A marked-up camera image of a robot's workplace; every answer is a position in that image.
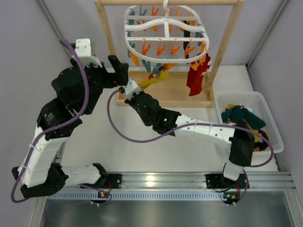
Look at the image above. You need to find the yellow sock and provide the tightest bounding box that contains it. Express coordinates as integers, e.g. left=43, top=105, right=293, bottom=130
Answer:
left=243, top=119, right=261, bottom=143
left=138, top=70, right=169, bottom=90

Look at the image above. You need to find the red sock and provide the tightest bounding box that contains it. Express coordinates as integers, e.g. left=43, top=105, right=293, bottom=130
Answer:
left=186, top=53, right=211, bottom=96

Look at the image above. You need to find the white oval clip hanger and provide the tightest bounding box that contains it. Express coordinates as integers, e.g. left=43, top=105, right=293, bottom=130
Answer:
left=124, top=0, right=210, bottom=66

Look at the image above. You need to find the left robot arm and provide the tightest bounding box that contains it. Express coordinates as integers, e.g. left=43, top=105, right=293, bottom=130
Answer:
left=12, top=55, right=129, bottom=199

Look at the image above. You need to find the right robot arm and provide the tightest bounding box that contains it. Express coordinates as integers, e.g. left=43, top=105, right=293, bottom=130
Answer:
left=125, top=91, right=255, bottom=181

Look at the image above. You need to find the wooden hanger stand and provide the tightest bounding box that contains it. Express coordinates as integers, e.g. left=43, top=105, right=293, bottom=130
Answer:
left=95, top=0, right=243, bottom=107

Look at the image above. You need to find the black sock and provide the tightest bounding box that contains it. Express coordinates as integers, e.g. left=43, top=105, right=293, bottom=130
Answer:
left=183, top=29, right=196, bottom=59

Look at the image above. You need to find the teal sock in basket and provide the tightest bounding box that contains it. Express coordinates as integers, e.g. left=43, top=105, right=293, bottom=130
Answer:
left=221, top=105, right=266, bottom=130

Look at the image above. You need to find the white plastic basket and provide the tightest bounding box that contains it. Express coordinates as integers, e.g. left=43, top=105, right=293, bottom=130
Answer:
left=215, top=91, right=284, bottom=154

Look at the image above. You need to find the yellow sock in basket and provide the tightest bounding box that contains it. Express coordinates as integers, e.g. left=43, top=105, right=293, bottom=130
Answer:
left=243, top=119, right=261, bottom=143

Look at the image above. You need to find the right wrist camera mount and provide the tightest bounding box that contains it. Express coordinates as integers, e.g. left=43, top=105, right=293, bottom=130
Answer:
left=120, top=78, right=143, bottom=100

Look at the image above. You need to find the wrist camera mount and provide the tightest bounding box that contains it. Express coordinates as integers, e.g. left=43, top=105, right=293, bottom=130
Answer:
left=75, top=38, right=102, bottom=68
left=120, top=78, right=143, bottom=100

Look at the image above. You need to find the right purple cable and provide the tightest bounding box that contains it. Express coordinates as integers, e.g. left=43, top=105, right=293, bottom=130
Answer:
left=107, top=87, right=275, bottom=206

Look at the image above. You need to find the purple cable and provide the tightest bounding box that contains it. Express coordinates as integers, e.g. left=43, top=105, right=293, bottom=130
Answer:
left=107, top=87, right=275, bottom=206
left=10, top=37, right=113, bottom=206

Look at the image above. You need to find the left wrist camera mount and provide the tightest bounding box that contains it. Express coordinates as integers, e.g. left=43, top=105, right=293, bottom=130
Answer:
left=75, top=38, right=102, bottom=68

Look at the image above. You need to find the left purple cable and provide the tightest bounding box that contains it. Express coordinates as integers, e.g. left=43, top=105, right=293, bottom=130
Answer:
left=10, top=37, right=113, bottom=206

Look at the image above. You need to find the aluminium rail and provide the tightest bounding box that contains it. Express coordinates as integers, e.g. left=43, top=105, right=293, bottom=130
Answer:
left=37, top=172, right=296, bottom=190

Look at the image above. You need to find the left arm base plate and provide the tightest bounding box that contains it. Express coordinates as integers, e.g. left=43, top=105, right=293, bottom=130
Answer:
left=80, top=174, right=122, bottom=189

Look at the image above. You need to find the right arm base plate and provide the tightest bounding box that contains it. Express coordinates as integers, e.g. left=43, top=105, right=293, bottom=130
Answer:
left=205, top=174, right=247, bottom=190

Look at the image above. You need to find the grey slotted cable duct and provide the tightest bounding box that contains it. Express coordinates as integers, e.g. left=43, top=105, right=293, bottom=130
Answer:
left=48, top=190, right=236, bottom=201

